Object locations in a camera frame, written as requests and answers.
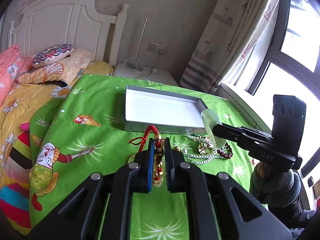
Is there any dark red bead bracelet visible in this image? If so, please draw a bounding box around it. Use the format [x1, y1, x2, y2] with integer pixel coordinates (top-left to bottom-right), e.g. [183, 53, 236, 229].
[216, 142, 234, 159]

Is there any white pearl necklace green pendant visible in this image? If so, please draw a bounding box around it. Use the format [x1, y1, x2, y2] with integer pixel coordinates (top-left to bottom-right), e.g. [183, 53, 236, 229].
[181, 133, 227, 165]

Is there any pale green jade bangle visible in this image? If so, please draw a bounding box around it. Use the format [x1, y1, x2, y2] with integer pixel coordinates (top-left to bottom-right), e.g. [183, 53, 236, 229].
[201, 109, 226, 148]

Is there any red cord gold bead bracelet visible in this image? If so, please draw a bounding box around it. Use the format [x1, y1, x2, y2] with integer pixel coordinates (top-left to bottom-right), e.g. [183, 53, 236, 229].
[128, 125, 166, 188]

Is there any grey white jewelry tray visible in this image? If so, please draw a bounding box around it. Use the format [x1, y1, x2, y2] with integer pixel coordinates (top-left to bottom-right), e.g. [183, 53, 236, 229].
[124, 86, 208, 134]

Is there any grey gloved right hand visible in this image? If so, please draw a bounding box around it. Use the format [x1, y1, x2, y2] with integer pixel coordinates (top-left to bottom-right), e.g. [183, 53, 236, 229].
[249, 162, 301, 207]

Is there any green cartoon print cloth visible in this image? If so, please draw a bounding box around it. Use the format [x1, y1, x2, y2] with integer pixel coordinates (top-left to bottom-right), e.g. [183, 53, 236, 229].
[29, 74, 258, 239]

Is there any dark framed window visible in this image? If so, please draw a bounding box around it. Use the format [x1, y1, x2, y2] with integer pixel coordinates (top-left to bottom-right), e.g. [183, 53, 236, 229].
[246, 0, 319, 98]

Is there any white patterned curtain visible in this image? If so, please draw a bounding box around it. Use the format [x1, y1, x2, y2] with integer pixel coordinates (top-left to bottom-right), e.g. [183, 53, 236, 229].
[180, 0, 279, 93]

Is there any white bedside table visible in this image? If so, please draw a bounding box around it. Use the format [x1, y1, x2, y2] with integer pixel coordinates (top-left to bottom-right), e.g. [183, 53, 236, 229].
[113, 63, 179, 87]

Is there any white slim desk lamp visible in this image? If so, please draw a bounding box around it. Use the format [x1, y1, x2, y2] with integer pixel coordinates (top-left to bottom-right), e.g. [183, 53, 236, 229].
[123, 18, 148, 72]

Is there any peach quilted pillow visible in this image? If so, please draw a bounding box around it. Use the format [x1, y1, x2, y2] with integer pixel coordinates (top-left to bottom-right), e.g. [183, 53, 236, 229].
[18, 48, 94, 85]

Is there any yellow floral bed sheet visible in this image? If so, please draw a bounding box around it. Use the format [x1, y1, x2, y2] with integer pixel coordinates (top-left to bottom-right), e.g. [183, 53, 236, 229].
[0, 60, 114, 235]

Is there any embroidered round cushion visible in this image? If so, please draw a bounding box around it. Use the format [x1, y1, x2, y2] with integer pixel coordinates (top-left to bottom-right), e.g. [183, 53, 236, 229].
[31, 44, 75, 68]

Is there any pink folded quilt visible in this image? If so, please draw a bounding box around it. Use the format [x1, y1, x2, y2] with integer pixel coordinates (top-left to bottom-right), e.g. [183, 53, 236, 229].
[0, 44, 33, 105]

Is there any white wooden headboard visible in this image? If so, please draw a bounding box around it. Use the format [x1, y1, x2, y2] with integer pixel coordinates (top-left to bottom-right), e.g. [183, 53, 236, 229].
[8, 0, 129, 66]

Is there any black camera box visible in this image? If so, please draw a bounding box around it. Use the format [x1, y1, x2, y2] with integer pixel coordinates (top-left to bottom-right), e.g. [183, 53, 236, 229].
[271, 94, 306, 156]

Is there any white charger cable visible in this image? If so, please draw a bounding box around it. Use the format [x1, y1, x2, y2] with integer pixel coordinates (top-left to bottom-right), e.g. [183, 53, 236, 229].
[123, 51, 163, 75]

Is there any wall power socket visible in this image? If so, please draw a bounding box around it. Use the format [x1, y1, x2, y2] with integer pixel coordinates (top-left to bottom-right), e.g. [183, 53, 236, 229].
[147, 42, 167, 55]

